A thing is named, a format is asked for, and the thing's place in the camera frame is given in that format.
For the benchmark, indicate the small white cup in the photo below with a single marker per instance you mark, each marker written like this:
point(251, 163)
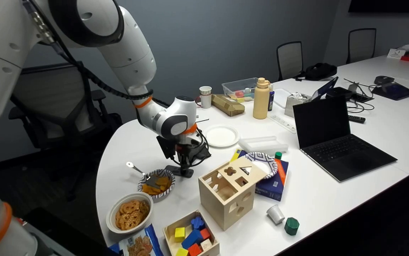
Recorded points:
point(275, 214)

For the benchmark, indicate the orange marker green cap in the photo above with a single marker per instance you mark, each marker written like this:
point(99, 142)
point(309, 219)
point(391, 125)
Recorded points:
point(280, 169)

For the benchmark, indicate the white power strip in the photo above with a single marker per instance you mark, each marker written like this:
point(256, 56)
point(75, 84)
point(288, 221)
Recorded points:
point(283, 123)

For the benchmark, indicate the black remote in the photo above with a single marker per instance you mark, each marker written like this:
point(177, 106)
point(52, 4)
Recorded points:
point(356, 119)

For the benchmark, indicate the patterned paper bowl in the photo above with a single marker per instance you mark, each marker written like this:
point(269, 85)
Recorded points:
point(156, 192)

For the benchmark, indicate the metal spoon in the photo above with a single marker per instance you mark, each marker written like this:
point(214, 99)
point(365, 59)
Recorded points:
point(136, 168)

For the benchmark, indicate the grey mesh chair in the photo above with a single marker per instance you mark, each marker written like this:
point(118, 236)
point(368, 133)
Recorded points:
point(361, 44)
point(290, 58)

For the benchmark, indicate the heap of pretzels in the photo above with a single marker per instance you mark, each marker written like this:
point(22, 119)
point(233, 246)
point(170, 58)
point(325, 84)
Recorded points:
point(131, 214)

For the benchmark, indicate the clear plastic tray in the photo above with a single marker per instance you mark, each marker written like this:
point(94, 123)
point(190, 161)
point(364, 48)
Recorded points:
point(263, 145)

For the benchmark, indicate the blue flower block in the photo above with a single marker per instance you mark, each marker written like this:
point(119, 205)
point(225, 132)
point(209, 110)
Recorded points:
point(197, 223)

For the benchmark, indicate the white bowl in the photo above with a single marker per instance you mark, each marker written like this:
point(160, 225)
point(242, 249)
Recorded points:
point(119, 209)

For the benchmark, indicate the tan cardboard box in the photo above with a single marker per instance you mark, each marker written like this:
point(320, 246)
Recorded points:
point(227, 105)

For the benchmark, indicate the white mug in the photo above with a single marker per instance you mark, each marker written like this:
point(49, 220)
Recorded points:
point(206, 99)

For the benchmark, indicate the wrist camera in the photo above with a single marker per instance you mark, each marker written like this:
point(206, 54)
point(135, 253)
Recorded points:
point(165, 146)

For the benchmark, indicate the green block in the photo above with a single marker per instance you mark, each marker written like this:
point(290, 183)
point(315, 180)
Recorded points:
point(291, 226)

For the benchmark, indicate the blue snack bag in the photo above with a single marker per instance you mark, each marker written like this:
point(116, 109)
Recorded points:
point(140, 245)

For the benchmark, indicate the blue tablet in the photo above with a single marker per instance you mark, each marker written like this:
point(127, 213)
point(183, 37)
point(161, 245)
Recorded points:
point(325, 89)

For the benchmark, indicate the white card box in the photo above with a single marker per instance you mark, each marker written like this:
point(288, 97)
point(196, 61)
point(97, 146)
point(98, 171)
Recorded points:
point(396, 53)

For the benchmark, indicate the wooden block tray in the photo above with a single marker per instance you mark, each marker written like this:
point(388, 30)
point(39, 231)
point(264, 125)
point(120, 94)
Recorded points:
point(170, 233)

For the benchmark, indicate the natural wood block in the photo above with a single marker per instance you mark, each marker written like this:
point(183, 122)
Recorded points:
point(206, 245)

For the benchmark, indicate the silver tissue box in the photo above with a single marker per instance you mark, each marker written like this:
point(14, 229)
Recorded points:
point(295, 103)

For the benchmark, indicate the heap of orange crackers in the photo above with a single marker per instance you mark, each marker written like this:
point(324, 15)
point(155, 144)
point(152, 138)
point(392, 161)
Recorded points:
point(159, 185)

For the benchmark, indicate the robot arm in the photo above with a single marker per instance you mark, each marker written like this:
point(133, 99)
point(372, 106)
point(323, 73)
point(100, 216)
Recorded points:
point(133, 60)

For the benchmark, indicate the blue book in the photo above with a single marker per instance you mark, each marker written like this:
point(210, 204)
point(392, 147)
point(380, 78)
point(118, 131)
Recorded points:
point(272, 188)

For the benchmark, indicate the wooden shape sorter box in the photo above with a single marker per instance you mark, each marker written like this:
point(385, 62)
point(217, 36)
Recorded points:
point(226, 199)

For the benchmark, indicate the wall screen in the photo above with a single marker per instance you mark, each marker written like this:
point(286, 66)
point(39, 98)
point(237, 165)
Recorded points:
point(389, 5)

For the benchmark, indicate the blue long block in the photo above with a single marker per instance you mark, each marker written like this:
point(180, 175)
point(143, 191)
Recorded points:
point(191, 239)

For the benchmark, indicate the black office chair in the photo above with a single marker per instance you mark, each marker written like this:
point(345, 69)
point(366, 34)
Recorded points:
point(58, 106)

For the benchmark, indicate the black device box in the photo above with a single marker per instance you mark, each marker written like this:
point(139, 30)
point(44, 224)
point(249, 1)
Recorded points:
point(339, 93)

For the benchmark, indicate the black laptop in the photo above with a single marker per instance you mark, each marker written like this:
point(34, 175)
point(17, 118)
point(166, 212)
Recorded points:
point(346, 153)

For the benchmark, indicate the red block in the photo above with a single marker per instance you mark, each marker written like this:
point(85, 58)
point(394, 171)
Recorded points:
point(205, 234)

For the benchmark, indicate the orange block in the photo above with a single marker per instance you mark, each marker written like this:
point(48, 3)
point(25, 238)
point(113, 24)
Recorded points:
point(194, 250)

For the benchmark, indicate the tan water bottle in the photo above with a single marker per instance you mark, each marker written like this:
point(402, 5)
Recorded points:
point(261, 101)

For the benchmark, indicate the black notebook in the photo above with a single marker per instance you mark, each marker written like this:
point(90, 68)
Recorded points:
point(394, 91)

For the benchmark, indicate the black pouch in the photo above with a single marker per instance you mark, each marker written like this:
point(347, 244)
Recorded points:
point(384, 80)

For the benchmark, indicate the black bag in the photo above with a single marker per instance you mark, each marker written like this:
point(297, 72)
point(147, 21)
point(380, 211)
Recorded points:
point(320, 71)

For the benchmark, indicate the small blue bottle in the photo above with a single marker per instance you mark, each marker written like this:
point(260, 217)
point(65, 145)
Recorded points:
point(271, 101)

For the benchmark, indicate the clear plastic bin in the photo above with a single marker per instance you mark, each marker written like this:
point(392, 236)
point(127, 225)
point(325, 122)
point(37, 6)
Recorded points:
point(234, 87)

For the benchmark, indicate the patterned paper plate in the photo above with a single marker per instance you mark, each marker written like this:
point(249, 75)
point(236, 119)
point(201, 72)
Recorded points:
point(270, 161)

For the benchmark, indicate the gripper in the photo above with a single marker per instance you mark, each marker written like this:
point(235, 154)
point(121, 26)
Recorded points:
point(190, 151)

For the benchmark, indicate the yellow cube block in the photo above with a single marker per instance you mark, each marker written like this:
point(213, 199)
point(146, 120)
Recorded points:
point(179, 234)

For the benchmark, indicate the white paper plate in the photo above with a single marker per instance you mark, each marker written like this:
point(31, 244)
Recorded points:
point(221, 136)

